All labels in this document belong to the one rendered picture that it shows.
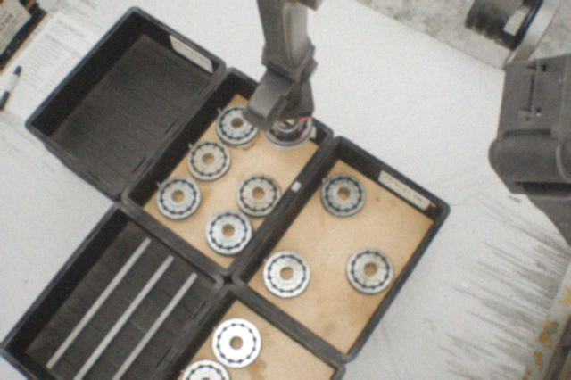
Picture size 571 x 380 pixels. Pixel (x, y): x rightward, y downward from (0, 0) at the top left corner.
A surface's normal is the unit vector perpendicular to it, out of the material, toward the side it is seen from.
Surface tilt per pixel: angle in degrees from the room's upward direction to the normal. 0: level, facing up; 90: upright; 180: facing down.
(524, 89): 55
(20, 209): 0
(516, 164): 73
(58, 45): 0
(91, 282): 0
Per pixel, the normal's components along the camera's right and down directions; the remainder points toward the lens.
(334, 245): 0.00, -0.33
